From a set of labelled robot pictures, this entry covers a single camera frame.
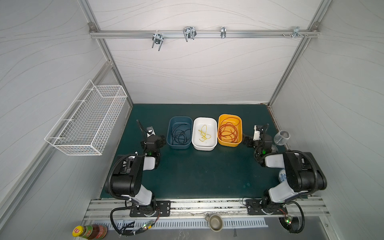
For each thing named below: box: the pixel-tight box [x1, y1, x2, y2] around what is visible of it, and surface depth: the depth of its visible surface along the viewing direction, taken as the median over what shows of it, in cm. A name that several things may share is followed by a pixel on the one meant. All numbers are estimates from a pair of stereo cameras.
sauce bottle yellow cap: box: [72, 224, 108, 240], surface depth 59 cm
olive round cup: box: [205, 213, 224, 233], surface depth 70 cm
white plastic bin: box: [191, 117, 218, 151], surface depth 102 cm
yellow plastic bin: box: [217, 114, 243, 148], surface depth 106 cm
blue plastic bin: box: [166, 116, 193, 150], surface depth 103 cm
